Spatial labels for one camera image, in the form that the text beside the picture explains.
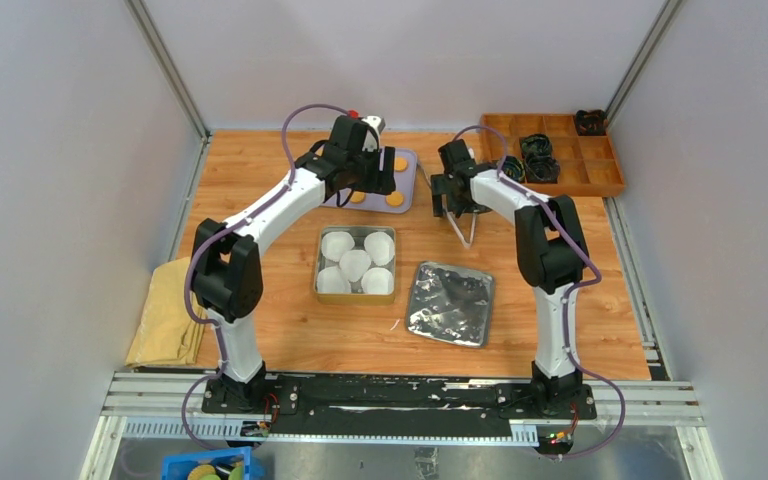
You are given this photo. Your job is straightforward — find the round orange cookie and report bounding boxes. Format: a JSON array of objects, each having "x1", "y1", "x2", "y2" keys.
[
  {"x1": 385, "y1": 191, "x2": 405, "y2": 209},
  {"x1": 349, "y1": 191, "x2": 367, "y2": 205},
  {"x1": 394, "y1": 157, "x2": 409, "y2": 172}
]

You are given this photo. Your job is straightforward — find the lavender plastic tray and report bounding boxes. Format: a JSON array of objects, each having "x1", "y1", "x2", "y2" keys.
[{"x1": 343, "y1": 147, "x2": 418, "y2": 214}]

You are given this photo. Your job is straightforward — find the metal tongs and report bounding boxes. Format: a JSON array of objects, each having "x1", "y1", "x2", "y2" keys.
[{"x1": 445, "y1": 212, "x2": 478, "y2": 249}]

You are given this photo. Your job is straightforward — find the square metal cookie tin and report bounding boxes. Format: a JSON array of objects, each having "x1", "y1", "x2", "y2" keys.
[{"x1": 312, "y1": 225, "x2": 397, "y2": 306}]

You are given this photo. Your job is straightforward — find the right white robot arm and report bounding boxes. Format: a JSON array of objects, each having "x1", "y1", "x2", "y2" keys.
[{"x1": 430, "y1": 139, "x2": 595, "y2": 418}]

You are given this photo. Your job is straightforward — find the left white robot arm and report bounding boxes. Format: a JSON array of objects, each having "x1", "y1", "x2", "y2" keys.
[{"x1": 183, "y1": 111, "x2": 395, "y2": 413}]

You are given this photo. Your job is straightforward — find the white paper cup top-left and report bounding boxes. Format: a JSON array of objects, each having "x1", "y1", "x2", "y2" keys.
[{"x1": 320, "y1": 231, "x2": 355, "y2": 262}]

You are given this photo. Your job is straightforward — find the white paper cup top-right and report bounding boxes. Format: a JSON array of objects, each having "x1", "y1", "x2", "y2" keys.
[{"x1": 364, "y1": 231, "x2": 395, "y2": 267}]

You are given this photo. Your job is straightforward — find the white paper cup centre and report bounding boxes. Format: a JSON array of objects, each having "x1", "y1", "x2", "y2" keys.
[{"x1": 338, "y1": 249, "x2": 372, "y2": 282}]

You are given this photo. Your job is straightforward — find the silver tin lid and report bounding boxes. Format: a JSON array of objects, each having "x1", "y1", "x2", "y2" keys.
[{"x1": 405, "y1": 261, "x2": 495, "y2": 349}]

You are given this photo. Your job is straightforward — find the white paper cup bottom-right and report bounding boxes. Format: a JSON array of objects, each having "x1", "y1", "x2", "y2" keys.
[{"x1": 361, "y1": 267, "x2": 395, "y2": 295}]

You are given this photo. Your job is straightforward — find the white paper cup bottom-left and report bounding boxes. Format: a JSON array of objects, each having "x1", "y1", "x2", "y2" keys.
[{"x1": 315, "y1": 266, "x2": 352, "y2": 295}]

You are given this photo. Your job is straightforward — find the orange wooden compartment box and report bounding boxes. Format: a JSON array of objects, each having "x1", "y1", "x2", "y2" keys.
[{"x1": 479, "y1": 113, "x2": 626, "y2": 197}]

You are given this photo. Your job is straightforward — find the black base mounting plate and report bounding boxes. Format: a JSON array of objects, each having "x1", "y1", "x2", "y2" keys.
[{"x1": 199, "y1": 373, "x2": 597, "y2": 441}]

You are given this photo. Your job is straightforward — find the yellow folded cloth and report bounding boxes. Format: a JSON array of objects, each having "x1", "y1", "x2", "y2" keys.
[{"x1": 125, "y1": 258, "x2": 205, "y2": 368}]

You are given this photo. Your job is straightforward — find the blue plastic bin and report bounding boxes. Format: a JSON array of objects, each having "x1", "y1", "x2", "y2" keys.
[{"x1": 160, "y1": 447, "x2": 265, "y2": 480}]

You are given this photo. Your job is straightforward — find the black cable coil in box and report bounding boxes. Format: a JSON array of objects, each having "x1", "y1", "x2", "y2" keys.
[
  {"x1": 497, "y1": 155, "x2": 527, "y2": 185},
  {"x1": 519, "y1": 133, "x2": 554, "y2": 160},
  {"x1": 524, "y1": 155, "x2": 562, "y2": 185}
]

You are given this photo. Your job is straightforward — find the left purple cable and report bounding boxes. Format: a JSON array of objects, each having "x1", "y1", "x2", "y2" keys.
[{"x1": 180, "y1": 103, "x2": 359, "y2": 452}]

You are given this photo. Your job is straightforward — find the purple cable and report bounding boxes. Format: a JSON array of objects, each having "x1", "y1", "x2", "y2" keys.
[
  {"x1": 180, "y1": 103, "x2": 359, "y2": 452},
  {"x1": 450, "y1": 125, "x2": 627, "y2": 462}
]

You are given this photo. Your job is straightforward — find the black cable coil corner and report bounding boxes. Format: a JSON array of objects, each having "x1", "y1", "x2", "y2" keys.
[{"x1": 573, "y1": 109, "x2": 607, "y2": 136}]

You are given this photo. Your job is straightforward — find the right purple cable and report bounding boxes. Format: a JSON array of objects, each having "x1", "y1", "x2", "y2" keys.
[{"x1": 450, "y1": 125, "x2": 627, "y2": 462}]

